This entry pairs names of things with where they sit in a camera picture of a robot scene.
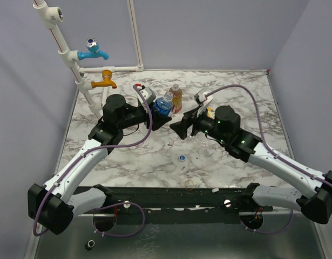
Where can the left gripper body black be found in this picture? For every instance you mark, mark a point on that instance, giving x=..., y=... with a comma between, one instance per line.
x=135, y=116

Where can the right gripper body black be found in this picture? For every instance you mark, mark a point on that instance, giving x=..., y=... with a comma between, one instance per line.
x=189, y=124

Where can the blue label water bottle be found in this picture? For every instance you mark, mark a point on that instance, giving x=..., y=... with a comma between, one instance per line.
x=163, y=105

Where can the golden energy drink bottle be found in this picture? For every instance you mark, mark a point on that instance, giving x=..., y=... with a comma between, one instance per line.
x=177, y=98

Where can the clear plastic bottle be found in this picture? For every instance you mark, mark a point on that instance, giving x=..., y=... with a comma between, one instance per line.
x=203, y=145

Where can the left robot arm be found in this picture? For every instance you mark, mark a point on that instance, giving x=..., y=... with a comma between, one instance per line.
x=54, y=204

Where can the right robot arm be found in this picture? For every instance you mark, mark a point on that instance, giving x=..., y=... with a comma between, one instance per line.
x=311, y=190

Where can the orange label clear bottle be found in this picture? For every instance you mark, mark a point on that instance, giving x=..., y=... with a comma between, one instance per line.
x=211, y=112

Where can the orange faucet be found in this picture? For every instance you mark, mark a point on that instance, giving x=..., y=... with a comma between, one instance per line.
x=106, y=80

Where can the yellow rubber band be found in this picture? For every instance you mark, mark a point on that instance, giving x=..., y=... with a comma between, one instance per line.
x=189, y=184

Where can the blue faucet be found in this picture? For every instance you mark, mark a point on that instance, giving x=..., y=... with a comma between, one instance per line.
x=93, y=51

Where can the small black white knob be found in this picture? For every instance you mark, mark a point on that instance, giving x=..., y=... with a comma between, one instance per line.
x=89, y=245

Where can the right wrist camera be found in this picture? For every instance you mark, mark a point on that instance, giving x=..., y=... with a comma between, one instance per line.
x=203, y=101

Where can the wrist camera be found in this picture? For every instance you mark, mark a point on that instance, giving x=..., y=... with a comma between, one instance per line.
x=203, y=101
x=147, y=93

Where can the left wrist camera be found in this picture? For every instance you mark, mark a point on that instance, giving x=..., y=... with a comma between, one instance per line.
x=147, y=93

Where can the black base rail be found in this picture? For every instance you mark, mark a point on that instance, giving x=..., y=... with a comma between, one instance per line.
x=183, y=206

